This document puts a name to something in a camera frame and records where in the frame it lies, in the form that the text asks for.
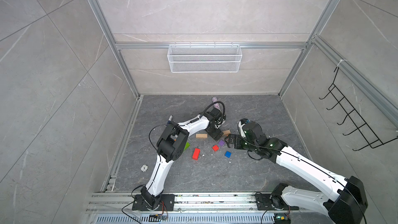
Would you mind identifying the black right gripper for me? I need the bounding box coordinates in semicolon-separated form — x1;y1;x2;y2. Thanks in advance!
224;133;259;153

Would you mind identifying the natural wood block 31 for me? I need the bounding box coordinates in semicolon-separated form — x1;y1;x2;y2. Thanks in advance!
195;134;208;139

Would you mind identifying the natural wood block 29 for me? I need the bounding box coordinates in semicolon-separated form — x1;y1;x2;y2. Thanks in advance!
222;130;231;136

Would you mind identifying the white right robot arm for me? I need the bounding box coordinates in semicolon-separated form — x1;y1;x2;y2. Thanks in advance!
224;119;368;224

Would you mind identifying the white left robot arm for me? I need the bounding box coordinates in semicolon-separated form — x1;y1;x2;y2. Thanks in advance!
141;101;226;210

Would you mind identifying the red long block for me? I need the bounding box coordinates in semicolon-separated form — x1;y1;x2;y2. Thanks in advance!
192;148;201;161

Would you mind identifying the purple glitter microphone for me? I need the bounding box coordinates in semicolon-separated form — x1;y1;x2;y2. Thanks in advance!
212;97;221;110

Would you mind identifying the white wire mesh basket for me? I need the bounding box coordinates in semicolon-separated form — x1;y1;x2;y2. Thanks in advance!
167;44;243;73

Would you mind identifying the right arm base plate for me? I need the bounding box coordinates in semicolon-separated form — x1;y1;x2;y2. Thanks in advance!
254;192;299;211

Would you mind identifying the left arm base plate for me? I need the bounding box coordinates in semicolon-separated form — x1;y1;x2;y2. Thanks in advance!
131;194;176;211

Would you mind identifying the black wire hook rack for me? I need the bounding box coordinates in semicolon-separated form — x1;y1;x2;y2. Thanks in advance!
319;67;398;151

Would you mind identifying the aluminium mounting rail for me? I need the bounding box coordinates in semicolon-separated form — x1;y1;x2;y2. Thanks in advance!
85;192;323;224

